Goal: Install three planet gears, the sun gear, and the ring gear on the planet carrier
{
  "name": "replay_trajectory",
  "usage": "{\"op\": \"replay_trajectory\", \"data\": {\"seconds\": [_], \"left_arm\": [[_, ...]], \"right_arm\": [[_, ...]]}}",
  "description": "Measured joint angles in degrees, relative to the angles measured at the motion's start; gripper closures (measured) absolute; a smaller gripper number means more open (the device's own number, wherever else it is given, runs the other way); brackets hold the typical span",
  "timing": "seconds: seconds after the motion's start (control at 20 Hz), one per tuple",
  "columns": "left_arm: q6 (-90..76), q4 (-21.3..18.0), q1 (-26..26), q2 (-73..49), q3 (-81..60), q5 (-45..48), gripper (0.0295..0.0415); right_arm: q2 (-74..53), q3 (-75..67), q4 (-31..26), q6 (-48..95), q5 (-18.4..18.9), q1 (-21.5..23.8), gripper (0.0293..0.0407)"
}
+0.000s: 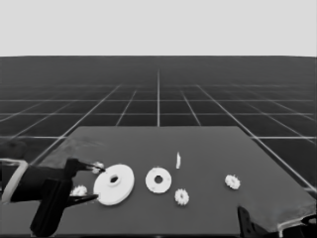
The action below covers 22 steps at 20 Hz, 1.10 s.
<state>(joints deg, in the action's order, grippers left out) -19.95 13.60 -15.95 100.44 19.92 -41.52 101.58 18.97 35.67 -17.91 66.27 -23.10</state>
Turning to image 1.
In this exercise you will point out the small white T-shaped piece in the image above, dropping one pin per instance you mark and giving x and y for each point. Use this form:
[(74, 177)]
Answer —
[(178, 161)]

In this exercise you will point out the large thick white disc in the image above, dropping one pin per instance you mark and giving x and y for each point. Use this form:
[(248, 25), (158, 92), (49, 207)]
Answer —
[(109, 193)]

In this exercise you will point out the white round gear carrier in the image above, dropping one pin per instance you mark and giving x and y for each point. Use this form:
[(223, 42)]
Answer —
[(150, 181)]

